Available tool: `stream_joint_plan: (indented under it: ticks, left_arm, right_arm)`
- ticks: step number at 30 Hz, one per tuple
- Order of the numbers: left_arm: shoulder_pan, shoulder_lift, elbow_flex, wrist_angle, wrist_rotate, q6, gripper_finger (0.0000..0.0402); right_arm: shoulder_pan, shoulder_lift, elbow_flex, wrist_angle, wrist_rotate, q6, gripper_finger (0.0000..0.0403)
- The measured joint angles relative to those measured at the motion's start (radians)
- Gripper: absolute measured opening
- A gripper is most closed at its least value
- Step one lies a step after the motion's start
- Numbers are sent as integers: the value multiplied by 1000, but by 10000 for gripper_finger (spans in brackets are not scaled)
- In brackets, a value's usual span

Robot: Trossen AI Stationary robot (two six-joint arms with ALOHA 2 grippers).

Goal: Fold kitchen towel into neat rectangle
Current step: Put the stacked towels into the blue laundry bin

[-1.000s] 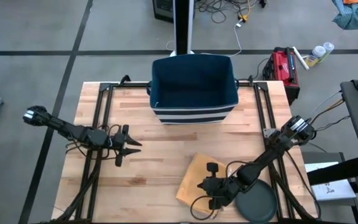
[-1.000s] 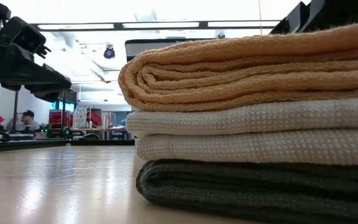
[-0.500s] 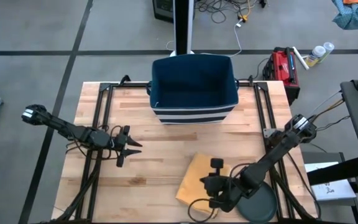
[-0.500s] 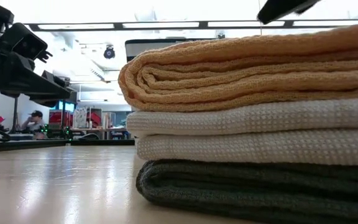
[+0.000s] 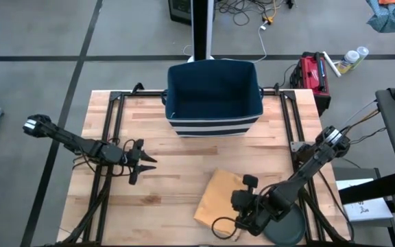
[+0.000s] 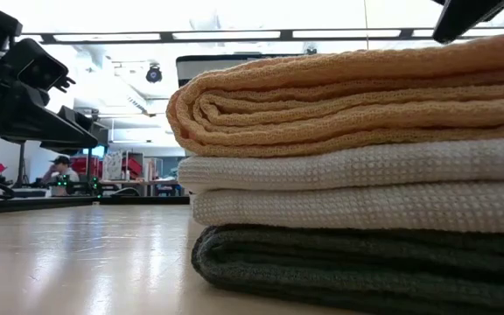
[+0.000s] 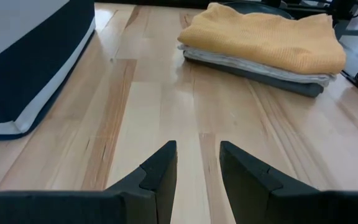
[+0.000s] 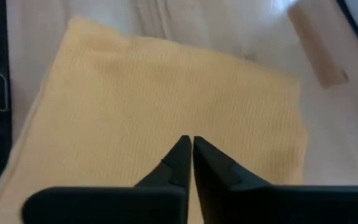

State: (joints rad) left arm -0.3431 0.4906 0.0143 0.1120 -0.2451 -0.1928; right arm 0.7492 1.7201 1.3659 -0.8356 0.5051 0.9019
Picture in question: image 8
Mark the yellow towel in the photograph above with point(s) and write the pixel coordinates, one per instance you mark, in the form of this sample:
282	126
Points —
151	102

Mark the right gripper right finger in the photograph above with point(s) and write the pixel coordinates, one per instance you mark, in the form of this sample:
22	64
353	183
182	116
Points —
259	205

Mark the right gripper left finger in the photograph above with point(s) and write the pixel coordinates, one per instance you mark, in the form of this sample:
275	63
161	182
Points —
120	205

